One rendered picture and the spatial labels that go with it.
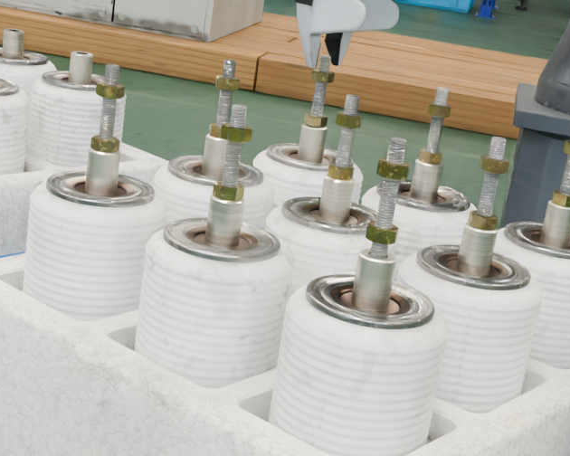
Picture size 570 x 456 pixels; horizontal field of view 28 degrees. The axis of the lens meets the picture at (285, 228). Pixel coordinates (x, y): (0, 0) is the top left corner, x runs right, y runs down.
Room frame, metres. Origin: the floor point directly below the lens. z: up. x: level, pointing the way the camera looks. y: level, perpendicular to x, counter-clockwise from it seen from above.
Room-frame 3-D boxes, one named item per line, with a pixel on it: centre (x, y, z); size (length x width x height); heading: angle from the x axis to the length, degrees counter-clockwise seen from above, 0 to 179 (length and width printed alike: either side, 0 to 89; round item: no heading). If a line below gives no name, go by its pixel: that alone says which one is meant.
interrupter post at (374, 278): (0.62, -0.06, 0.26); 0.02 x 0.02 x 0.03
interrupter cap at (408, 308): (0.62, -0.06, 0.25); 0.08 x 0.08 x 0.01
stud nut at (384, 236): (0.62, -0.06, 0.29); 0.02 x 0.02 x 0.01; 49
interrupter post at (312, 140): (0.95, -0.01, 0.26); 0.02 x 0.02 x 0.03
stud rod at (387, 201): (0.62, -0.06, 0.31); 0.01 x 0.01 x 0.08
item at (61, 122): (1.13, 0.23, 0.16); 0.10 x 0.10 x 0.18
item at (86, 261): (0.76, 0.13, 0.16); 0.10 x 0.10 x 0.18
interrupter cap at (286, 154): (0.95, -0.01, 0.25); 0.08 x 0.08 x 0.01
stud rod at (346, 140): (0.79, -0.03, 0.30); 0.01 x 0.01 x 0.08
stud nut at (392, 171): (0.62, -0.06, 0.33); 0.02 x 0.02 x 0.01; 49
